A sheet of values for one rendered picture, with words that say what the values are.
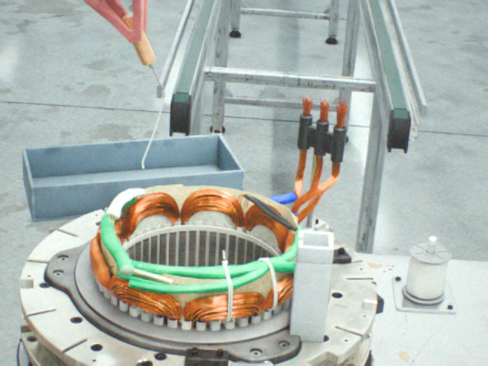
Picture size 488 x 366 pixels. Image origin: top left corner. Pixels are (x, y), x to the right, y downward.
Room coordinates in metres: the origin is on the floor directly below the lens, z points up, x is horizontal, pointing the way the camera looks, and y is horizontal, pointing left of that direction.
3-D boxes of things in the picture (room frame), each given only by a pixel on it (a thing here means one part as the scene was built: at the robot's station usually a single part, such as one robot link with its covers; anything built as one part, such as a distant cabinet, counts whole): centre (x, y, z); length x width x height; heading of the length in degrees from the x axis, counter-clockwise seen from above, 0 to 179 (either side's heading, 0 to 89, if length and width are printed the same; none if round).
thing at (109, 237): (0.75, 0.10, 1.15); 0.15 x 0.04 x 0.02; 1
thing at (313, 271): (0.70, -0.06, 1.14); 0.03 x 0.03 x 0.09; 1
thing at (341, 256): (0.82, -0.09, 1.10); 0.03 x 0.02 x 0.01; 111
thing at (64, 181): (1.08, 0.13, 0.92); 0.25 x 0.11 x 0.28; 108
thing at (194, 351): (0.65, 0.02, 1.10); 0.03 x 0.01 x 0.01; 91
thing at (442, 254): (1.27, -0.28, 0.82); 0.06 x 0.06 x 0.07
